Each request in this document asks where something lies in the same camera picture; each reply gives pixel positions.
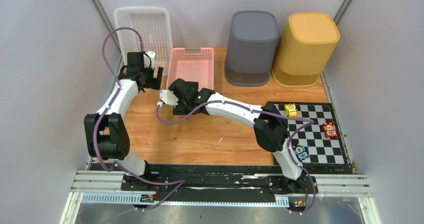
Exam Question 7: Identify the pink perforated basket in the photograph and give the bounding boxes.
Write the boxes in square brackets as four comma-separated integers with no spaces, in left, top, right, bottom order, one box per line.
[166,47,214,90]

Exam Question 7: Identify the black white checkerboard mat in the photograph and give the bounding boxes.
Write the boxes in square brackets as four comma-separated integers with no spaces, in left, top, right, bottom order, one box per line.
[291,102,350,167]

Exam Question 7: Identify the corner metal post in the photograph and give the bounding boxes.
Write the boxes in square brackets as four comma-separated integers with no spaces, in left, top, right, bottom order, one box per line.
[333,0,353,25]
[82,0,121,49]

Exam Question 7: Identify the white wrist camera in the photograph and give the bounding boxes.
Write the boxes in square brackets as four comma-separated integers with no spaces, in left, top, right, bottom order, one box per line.
[156,89,179,107]
[143,51,157,69]

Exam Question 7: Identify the yellow owl toy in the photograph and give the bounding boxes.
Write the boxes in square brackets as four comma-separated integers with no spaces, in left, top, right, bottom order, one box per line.
[284,103,299,118]

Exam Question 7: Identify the yellow slatted waste bin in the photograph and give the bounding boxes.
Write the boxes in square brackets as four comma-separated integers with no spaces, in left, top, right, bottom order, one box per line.
[270,12,341,89]

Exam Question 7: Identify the red round toy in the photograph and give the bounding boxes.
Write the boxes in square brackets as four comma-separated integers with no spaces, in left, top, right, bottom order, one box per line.
[322,122,339,139]

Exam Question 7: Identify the white perforated basket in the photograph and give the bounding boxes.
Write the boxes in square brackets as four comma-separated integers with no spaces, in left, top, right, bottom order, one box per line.
[113,6,173,76]

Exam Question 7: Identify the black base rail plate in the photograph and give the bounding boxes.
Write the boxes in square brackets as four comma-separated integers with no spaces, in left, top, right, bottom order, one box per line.
[114,162,357,204]

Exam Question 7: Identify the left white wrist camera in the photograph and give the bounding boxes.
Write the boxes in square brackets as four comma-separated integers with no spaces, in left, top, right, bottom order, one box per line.
[143,51,157,69]

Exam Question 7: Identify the left corner metal post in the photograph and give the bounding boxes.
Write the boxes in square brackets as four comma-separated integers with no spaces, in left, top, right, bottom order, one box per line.
[82,0,121,49]

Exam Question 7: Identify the right corner metal post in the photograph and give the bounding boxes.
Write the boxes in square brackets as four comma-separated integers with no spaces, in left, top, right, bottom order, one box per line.
[333,0,353,25]

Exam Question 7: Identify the grey slatted waste bin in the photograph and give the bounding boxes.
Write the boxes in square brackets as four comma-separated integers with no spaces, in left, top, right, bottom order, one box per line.
[224,10,280,87]

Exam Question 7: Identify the aluminium frame rails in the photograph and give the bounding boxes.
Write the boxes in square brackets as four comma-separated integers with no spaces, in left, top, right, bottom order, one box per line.
[60,170,380,224]

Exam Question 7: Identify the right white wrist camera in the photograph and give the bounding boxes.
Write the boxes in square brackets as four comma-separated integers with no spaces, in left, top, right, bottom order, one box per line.
[156,89,179,107]

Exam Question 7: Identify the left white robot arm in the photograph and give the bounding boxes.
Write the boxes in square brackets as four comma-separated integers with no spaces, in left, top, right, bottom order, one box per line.
[83,51,164,191]

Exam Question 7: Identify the blue white small toy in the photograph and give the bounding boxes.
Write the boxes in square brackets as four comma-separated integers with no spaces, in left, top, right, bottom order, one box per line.
[292,143,310,162]

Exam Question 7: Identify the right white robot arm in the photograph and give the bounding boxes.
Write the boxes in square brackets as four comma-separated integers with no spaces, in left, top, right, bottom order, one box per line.
[160,78,308,193]

